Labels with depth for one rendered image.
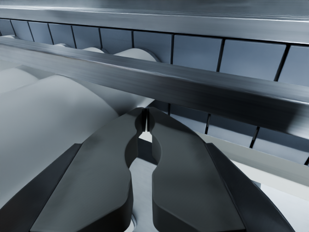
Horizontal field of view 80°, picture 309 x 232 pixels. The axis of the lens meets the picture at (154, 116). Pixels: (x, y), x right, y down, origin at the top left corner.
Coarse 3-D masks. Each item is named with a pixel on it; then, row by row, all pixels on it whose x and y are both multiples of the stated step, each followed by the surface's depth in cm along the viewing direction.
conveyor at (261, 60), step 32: (0, 32) 27; (32, 32) 23; (64, 32) 20; (96, 32) 18; (128, 32) 16; (160, 32) 18; (192, 64) 15; (224, 64) 14; (256, 64) 13; (288, 64) 12; (192, 128) 18; (224, 128) 16; (256, 128) 15
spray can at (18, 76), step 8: (88, 48) 18; (96, 48) 18; (0, 72) 12; (8, 72) 12; (16, 72) 12; (24, 72) 13; (32, 72) 13; (40, 72) 13; (48, 72) 13; (0, 80) 11; (8, 80) 12; (16, 80) 12; (24, 80) 12; (32, 80) 12; (0, 88) 11; (8, 88) 11
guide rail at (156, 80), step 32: (32, 64) 11; (64, 64) 10; (96, 64) 8; (128, 64) 8; (160, 64) 8; (160, 96) 7; (192, 96) 7; (224, 96) 6; (256, 96) 6; (288, 96) 5; (288, 128) 6
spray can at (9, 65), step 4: (56, 44) 21; (60, 44) 20; (64, 44) 21; (0, 60) 16; (4, 60) 16; (0, 64) 15; (4, 64) 15; (8, 64) 16; (12, 64) 16; (16, 64) 16; (20, 64) 16; (0, 68) 15; (4, 68) 15; (8, 68) 16
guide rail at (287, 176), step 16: (224, 144) 14; (240, 160) 13; (256, 160) 13; (272, 160) 13; (256, 176) 13; (272, 176) 12; (288, 176) 12; (304, 176) 12; (288, 192) 12; (304, 192) 11
